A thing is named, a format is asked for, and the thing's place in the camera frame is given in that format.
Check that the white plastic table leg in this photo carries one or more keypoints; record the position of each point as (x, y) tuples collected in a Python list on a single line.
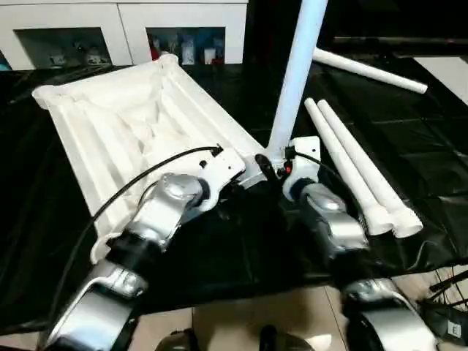
[(369, 71), (373, 172), (296, 73), (344, 161)]

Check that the white plastic table top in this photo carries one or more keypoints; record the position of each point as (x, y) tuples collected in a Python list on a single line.
[(117, 124)]

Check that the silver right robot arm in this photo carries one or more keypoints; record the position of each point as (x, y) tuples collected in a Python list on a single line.
[(336, 227)]

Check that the black work mat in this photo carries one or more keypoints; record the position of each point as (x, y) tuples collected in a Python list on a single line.
[(241, 248)]

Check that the white cabinet with glass doors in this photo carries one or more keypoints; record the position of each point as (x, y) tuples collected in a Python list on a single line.
[(124, 18)]

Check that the black box white label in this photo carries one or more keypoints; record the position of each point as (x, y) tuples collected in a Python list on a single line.
[(452, 322)]

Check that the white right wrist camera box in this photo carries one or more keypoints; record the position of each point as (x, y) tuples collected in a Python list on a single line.
[(303, 157)]

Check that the black folding stand frame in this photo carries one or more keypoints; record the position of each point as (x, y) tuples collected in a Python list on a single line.
[(450, 281)]

